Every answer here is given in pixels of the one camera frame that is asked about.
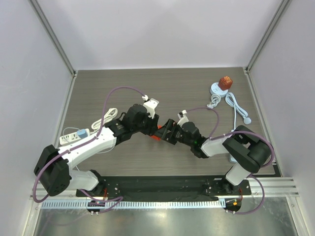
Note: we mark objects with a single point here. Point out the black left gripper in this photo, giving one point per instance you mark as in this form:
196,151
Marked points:
152,125

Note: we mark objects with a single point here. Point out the white power strip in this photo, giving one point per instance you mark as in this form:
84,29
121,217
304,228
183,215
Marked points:
69,138

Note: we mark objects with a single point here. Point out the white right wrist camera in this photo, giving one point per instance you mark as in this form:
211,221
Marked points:
182,118

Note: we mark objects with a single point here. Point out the white slotted cable duct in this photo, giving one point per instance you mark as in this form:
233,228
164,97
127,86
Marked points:
88,204

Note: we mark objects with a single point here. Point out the light blue charger plug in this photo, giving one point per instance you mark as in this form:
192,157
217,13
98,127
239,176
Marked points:
83,133

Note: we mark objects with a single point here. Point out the orange-red cube socket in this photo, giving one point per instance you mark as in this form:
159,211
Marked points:
154,136

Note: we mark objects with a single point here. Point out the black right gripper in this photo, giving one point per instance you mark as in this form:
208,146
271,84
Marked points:
175,132

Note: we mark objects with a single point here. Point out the aluminium frame post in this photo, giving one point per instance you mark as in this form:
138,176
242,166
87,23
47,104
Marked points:
51,34
284,4

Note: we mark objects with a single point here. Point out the aluminium rail front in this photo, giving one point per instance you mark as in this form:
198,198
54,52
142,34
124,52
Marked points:
272,185

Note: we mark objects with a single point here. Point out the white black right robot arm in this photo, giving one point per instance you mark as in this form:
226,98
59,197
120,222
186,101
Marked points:
250,150

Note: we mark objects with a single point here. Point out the round light blue socket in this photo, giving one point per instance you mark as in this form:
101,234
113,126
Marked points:
216,90

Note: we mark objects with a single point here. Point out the dark red cube adapter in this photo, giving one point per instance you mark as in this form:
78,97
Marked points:
225,83

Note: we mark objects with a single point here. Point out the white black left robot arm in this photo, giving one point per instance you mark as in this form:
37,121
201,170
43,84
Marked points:
55,168

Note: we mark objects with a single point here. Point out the aluminium frame post right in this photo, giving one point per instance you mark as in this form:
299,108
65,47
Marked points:
284,4

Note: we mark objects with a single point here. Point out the light blue power strip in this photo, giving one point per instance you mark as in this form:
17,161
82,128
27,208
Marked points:
232,159

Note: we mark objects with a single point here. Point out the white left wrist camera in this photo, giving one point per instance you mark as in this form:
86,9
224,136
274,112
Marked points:
150,105

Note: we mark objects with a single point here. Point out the aluminium frame post left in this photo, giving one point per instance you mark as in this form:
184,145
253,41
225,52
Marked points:
51,34

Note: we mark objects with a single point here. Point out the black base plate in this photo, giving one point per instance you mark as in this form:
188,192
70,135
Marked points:
169,188

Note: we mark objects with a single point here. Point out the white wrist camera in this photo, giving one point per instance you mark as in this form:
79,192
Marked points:
150,105
182,118

